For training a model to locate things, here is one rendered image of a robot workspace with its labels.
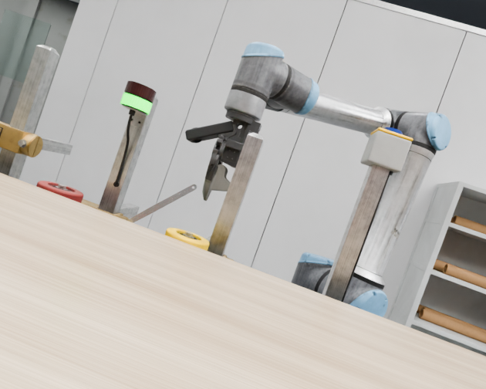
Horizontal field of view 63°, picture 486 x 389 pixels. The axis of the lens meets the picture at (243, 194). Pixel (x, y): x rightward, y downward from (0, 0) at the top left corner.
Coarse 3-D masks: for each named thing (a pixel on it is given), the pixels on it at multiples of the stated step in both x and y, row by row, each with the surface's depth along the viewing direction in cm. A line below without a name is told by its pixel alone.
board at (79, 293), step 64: (0, 192) 54; (0, 256) 33; (64, 256) 38; (128, 256) 46; (192, 256) 57; (0, 320) 24; (64, 320) 26; (128, 320) 30; (192, 320) 34; (256, 320) 40; (320, 320) 48; (384, 320) 61; (0, 384) 18; (64, 384) 20; (128, 384) 22; (192, 384) 24; (256, 384) 27; (320, 384) 30; (384, 384) 35; (448, 384) 41
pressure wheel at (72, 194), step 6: (36, 186) 69; (42, 186) 68; (48, 186) 68; (54, 186) 72; (60, 186) 71; (66, 186) 75; (54, 192) 68; (60, 192) 68; (66, 192) 69; (72, 192) 70; (78, 192) 72; (72, 198) 69; (78, 198) 71
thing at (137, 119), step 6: (138, 96) 78; (150, 102) 80; (132, 108) 78; (132, 114) 79; (138, 114) 83; (144, 114) 82; (132, 120) 83; (138, 120) 83; (144, 120) 83; (138, 126) 83; (126, 144) 82; (126, 150) 82; (120, 168) 83; (114, 186) 83
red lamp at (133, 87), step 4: (128, 84) 78; (132, 84) 77; (136, 84) 77; (140, 84) 77; (128, 88) 78; (132, 88) 77; (136, 88) 77; (140, 88) 77; (144, 88) 78; (148, 88) 78; (132, 92) 77; (136, 92) 77; (140, 92) 77; (144, 92) 78; (148, 92) 78; (152, 92) 79; (156, 92) 80; (144, 96) 78; (148, 96) 78; (152, 96) 79; (152, 100) 80
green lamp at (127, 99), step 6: (126, 96) 78; (132, 96) 77; (120, 102) 79; (126, 102) 77; (132, 102) 77; (138, 102) 78; (144, 102) 78; (138, 108) 78; (144, 108) 78; (150, 108) 81
